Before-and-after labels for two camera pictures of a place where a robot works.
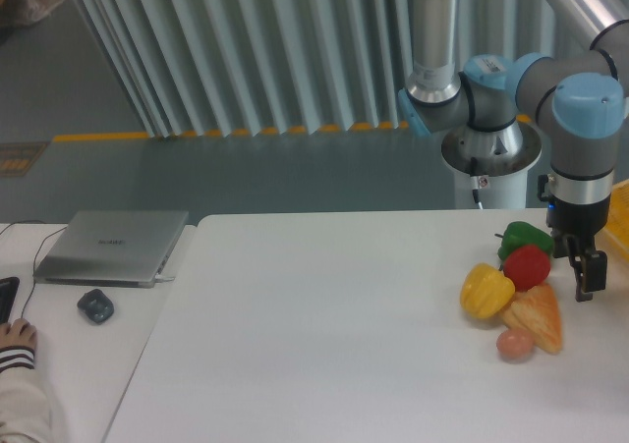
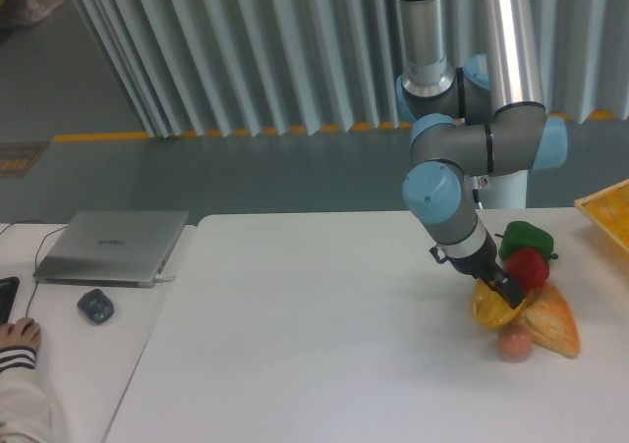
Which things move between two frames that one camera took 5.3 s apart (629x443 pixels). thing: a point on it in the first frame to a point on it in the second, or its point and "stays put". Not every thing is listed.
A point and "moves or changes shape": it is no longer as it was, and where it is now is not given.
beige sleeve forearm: (25, 410) stays put
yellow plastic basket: (617, 226) stays put
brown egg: (515, 344) stays put
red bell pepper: (527, 266) stays put
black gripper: (582, 219) to (486, 267)
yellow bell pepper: (486, 290) moves or changes shape
